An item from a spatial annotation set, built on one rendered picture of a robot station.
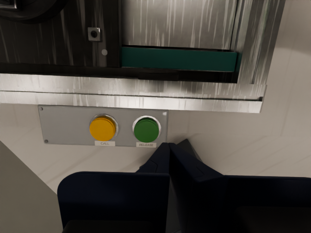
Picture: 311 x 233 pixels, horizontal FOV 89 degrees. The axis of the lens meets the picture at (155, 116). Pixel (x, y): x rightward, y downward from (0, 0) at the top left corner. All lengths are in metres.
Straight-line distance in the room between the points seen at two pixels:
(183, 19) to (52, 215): 1.98
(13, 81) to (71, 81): 0.09
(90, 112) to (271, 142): 0.41
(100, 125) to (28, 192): 1.75
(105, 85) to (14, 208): 2.00
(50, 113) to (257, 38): 0.33
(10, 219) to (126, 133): 2.10
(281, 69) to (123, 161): 0.41
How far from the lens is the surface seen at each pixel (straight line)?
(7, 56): 0.31
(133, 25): 0.30
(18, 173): 1.91
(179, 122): 0.37
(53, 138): 0.32
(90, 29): 0.24
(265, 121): 0.45
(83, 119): 0.28
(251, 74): 0.30
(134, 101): 0.25
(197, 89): 0.26
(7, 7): 0.27
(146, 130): 0.25
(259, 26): 0.29
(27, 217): 2.20
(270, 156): 0.50
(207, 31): 0.31
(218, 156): 0.43
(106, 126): 0.26
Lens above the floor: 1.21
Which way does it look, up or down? 74 degrees down
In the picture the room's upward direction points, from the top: 178 degrees clockwise
